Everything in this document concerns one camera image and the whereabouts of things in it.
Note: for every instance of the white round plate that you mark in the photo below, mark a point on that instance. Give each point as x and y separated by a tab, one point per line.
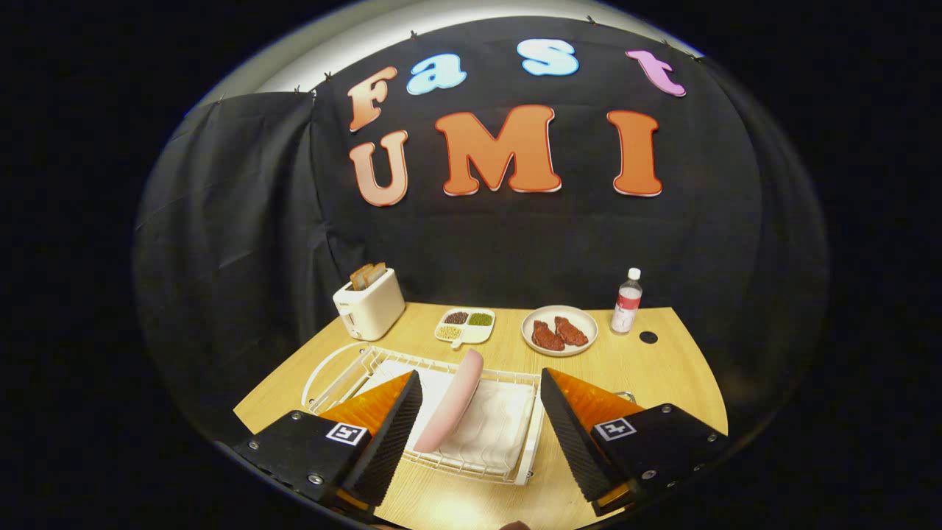
589	324

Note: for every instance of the brown toast slice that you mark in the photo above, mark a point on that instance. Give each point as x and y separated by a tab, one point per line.
377	272
360	278

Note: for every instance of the white drain tray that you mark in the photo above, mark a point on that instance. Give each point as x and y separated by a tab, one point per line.
500	419

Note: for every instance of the red meat piece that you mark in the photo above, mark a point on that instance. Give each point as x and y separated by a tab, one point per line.
547	336
572	332

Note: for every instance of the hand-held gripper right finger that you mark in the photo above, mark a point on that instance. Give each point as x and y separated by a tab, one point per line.
574	434

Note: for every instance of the white toaster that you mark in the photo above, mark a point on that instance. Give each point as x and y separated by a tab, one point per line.
372	309

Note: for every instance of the pink plate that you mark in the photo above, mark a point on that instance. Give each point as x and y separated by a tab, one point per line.
452	401

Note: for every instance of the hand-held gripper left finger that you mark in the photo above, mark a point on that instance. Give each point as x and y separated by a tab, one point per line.
390	442

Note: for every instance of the black round table grommet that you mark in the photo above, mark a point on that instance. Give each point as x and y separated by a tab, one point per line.
648	337

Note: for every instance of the clear bottle with red label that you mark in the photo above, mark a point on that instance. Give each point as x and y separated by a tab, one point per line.
627	309

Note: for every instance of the black backdrop cloth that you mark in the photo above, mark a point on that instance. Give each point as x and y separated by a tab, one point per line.
243	221

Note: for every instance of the white divided dish with beans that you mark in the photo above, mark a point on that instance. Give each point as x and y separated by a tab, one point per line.
477	335

